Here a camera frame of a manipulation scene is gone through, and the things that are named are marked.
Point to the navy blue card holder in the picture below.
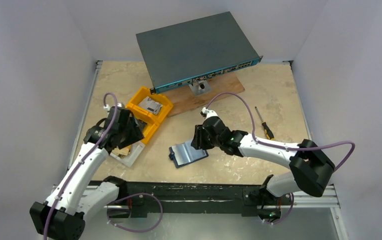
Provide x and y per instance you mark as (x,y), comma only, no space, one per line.
(183,154)

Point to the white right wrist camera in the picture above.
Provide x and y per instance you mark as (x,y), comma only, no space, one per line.
(207,113)

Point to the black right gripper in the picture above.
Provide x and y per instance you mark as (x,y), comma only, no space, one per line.
(198,137)

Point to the grey metal switch stand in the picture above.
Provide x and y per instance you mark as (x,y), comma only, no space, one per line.
(200,87)

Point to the grey cards in bin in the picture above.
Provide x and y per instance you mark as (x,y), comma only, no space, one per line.
(150,105)

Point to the wooden board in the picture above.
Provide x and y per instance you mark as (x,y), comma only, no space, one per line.
(185,100)

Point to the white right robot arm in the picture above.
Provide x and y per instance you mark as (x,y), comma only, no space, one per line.
(310,170)

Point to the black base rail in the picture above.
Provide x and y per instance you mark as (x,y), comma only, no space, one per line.
(189,198)

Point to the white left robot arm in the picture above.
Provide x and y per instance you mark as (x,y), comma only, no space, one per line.
(59,216)

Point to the aluminium frame rail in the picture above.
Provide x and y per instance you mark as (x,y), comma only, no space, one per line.
(329,199)

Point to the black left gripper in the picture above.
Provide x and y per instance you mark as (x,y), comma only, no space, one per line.
(136,134)

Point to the yellow black screwdriver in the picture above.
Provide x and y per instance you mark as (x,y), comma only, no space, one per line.
(268,132)

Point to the grey network switch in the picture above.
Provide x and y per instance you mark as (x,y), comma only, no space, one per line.
(196,50)

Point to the white plastic bin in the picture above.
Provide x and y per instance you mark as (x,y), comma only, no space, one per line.
(128,155)

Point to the yellow plastic bin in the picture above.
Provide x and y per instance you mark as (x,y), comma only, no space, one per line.
(152,120)

